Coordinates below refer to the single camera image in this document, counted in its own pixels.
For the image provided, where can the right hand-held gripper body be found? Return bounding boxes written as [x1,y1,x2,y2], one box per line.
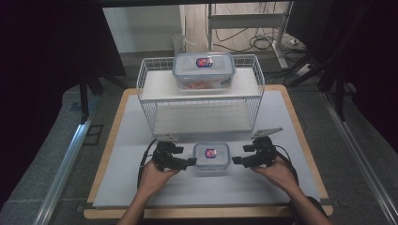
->
[250,127,284,169]

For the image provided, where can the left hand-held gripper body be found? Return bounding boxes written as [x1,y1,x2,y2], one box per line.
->
[152,134,178,173]

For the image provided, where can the small clear food container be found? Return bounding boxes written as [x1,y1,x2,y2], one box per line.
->
[191,142,232,173]

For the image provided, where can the white wire shelf rack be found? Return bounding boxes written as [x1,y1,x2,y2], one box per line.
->
[135,53,267,137]

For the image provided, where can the large clear food container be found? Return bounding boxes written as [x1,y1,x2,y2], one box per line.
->
[171,52,237,92]

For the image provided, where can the person's left hand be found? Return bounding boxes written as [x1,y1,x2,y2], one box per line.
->
[138,160,179,197]

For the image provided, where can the person's right hand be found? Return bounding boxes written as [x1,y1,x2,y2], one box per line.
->
[250,156,299,195]

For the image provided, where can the pale grey table mat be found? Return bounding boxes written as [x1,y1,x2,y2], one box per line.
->
[91,89,322,209]

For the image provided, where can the white power strip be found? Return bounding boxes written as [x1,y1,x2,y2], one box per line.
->
[295,63,313,78]

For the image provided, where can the black stand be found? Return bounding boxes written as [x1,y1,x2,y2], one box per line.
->
[286,51,349,122]
[77,70,105,124]

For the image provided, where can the white metal stand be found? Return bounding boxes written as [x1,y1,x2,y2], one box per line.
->
[206,2,292,70]

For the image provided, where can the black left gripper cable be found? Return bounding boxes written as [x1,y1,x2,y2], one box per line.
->
[136,137,159,190]

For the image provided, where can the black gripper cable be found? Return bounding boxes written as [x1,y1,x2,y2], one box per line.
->
[136,137,159,190]
[271,144,300,186]

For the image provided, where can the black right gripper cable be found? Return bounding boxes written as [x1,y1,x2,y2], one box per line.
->
[271,144,300,186]

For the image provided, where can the aluminium rail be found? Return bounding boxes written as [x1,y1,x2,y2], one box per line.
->
[321,91,398,225]
[32,119,94,225]

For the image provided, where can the black floor cables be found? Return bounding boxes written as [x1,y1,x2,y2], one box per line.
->
[213,27,307,54]

